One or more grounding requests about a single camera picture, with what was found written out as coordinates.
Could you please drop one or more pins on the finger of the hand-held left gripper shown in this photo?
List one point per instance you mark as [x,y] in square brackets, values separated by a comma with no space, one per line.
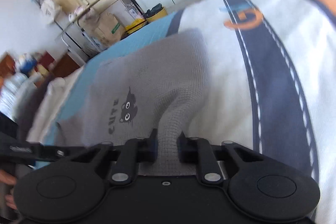
[39,151]

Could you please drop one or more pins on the brown paper bag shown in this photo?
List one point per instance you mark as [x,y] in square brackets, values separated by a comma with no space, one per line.
[107,29]

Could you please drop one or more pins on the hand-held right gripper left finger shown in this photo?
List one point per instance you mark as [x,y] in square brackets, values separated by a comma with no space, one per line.
[154,145]

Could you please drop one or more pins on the person's left hand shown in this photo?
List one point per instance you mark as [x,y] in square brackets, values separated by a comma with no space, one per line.
[8,178]

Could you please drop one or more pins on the white and blue plush toys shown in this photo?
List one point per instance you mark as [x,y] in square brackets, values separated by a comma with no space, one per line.
[27,64]

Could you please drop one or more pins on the grey knit shirt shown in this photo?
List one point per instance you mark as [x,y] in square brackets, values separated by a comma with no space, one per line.
[157,82]

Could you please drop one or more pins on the yellow bin with black liner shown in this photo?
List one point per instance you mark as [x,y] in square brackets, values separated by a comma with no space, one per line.
[156,14]

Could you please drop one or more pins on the light blue quilt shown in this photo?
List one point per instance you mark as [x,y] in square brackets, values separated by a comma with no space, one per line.
[11,92]

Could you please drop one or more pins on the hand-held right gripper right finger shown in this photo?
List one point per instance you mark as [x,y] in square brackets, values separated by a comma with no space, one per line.
[181,146]

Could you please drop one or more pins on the folded white blanket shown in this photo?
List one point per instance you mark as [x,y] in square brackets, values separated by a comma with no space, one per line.
[52,98]

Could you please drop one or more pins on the yellow plastic bag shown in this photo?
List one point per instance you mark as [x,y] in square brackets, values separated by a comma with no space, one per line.
[135,26]

